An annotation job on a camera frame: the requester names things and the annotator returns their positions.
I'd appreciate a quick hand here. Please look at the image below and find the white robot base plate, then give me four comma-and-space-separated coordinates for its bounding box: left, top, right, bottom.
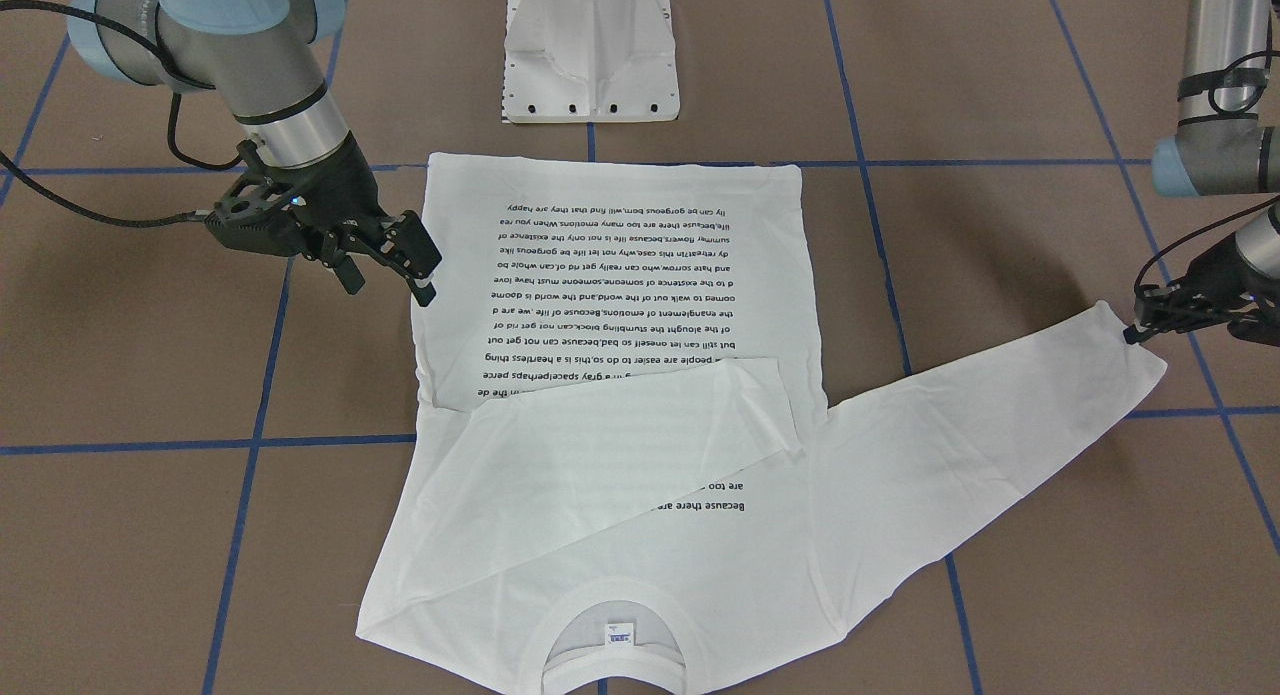
500, 0, 681, 124

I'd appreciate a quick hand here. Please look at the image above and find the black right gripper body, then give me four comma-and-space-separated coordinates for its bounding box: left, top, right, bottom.
204, 134, 442, 282

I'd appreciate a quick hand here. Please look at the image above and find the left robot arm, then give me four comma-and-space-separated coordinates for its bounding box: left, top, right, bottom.
1125, 0, 1279, 347

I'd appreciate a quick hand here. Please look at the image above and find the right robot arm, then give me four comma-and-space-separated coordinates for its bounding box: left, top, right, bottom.
68, 0, 442, 306

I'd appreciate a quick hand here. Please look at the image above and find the white long-sleeve printed shirt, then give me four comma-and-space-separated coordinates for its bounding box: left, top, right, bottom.
356, 154, 1166, 694

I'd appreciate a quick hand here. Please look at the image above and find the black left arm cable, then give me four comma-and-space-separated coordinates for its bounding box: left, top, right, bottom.
1135, 55, 1280, 296

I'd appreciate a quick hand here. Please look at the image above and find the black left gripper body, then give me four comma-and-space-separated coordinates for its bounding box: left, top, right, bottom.
1135, 233, 1279, 347

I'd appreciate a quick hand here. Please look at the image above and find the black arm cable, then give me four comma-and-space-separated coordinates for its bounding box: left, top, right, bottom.
1135, 55, 1280, 296
0, 0, 251, 228

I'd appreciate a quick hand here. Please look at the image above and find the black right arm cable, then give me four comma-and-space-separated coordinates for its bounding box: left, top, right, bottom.
0, 0, 251, 228

